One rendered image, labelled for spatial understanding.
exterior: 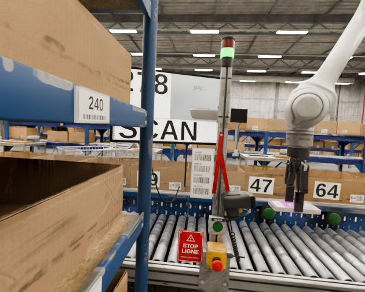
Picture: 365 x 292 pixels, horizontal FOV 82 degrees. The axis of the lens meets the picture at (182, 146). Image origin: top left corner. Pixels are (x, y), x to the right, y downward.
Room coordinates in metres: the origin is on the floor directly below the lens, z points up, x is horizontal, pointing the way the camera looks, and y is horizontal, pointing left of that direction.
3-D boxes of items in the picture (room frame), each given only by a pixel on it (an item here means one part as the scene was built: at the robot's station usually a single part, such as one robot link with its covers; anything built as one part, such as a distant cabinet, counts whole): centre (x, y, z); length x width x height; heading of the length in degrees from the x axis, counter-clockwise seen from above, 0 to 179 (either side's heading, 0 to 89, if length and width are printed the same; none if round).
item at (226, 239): (1.09, -0.26, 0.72); 0.52 x 0.05 x 0.05; 175
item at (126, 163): (1.62, 0.54, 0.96); 0.39 x 0.29 x 0.17; 85
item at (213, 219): (0.79, -0.15, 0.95); 0.07 x 0.03 x 0.07; 85
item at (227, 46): (0.83, -0.15, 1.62); 0.05 x 0.05 x 0.06
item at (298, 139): (0.78, -0.43, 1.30); 0.09 x 0.09 x 0.06
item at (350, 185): (1.48, -1.02, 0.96); 0.39 x 0.29 x 0.17; 85
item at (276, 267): (1.07, -0.45, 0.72); 0.52 x 0.05 x 0.05; 175
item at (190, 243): (0.81, -0.08, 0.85); 0.16 x 0.01 x 0.13; 85
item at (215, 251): (0.76, -0.18, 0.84); 0.15 x 0.09 x 0.07; 85
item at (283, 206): (0.78, -0.43, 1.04); 0.16 x 0.07 x 0.02; 85
